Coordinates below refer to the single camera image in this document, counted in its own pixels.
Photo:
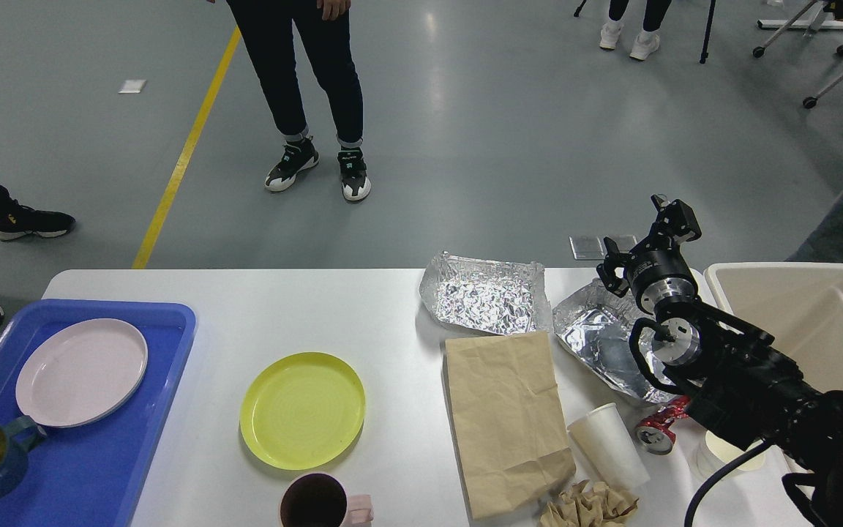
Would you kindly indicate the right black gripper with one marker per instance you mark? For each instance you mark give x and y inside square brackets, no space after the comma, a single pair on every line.
[661,276]

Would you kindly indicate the yellow plate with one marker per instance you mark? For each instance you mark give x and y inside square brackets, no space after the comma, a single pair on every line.
[303,411]

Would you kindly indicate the pink mug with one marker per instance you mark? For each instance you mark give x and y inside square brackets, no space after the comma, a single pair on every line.
[319,499]

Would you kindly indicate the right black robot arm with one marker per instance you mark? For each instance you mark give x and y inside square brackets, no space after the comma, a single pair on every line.
[738,386]

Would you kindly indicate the metal floor plate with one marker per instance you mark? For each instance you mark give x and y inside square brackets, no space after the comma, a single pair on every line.
[592,248]

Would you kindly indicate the crumpled foil sheet right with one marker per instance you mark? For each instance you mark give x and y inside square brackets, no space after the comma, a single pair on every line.
[594,326]

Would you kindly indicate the crumpled foil sheet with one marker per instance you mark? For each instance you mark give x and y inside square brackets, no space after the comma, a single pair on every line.
[494,297]
[594,326]

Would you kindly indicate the pink plate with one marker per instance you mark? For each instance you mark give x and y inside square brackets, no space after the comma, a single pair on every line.
[82,373]

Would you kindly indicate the blue plastic tray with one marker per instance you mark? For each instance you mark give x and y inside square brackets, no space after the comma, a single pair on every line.
[92,475]

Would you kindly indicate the crumpled foil sheet left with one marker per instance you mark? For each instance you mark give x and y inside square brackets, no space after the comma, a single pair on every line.
[494,297]

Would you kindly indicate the crushed red can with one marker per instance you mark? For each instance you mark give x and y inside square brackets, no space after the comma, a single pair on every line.
[653,432]

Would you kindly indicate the white paper cup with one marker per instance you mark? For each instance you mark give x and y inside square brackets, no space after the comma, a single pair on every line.
[604,439]

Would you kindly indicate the beige plastic bin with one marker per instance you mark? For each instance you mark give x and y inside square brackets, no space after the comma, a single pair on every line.
[800,304]

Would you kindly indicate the brown paper bag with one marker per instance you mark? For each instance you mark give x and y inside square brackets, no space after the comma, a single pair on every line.
[508,421]

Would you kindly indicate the crumpled brown paper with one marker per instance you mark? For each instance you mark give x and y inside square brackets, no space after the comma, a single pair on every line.
[590,504]

